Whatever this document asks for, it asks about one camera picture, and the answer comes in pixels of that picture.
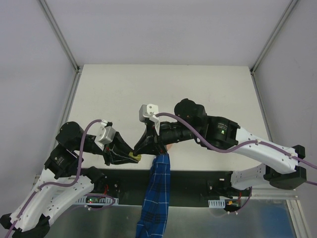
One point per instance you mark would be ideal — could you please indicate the left white cable duct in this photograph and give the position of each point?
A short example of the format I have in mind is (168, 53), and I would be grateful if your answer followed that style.
(97, 201)

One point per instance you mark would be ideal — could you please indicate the white cable duct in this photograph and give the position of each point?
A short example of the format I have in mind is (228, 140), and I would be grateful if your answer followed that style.
(97, 201)
(219, 204)

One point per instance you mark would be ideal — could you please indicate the aluminium frame post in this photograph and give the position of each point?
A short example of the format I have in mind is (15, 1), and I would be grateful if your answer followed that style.
(274, 34)
(59, 35)

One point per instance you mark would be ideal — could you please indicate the aluminium table edge rail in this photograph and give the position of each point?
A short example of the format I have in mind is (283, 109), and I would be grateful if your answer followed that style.
(64, 119)

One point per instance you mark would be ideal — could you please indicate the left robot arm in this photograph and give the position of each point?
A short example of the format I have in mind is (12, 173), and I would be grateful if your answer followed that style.
(61, 182)

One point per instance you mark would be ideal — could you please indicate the right white cable duct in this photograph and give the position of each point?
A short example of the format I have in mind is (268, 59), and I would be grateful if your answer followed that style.
(219, 204)

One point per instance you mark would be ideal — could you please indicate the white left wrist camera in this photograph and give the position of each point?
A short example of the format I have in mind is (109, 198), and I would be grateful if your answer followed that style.
(105, 134)

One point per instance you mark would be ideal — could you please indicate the blue plaid sleeve forearm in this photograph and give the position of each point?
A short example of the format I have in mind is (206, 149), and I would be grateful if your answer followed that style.
(154, 213)

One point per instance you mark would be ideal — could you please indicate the yellow nail polish bottle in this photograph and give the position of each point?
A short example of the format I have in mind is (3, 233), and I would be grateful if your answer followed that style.
(131, 157)

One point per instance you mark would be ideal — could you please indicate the person's hand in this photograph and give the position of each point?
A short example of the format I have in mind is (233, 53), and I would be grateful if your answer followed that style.
(169, 146)

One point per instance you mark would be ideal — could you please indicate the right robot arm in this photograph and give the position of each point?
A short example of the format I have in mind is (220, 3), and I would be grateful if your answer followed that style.
(278, 164)

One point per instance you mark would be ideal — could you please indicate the right aluminium frame post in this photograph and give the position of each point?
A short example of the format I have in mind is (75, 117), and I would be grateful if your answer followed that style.
(274, 34)

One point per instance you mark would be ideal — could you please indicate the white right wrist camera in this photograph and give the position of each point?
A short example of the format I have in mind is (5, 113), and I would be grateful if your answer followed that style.
(150, 112)

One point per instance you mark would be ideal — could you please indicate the left aluminium frame post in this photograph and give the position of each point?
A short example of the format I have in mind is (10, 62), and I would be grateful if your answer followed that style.
(59, 35)

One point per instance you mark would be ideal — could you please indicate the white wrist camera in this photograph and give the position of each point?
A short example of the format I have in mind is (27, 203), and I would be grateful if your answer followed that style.
(150, 112)
(105, 134)

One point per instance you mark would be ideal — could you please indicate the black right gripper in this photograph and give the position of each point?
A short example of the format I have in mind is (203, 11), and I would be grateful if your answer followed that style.
(156, 137)

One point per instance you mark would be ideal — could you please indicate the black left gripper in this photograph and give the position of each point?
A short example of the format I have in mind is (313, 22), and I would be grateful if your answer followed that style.
(108, 151)

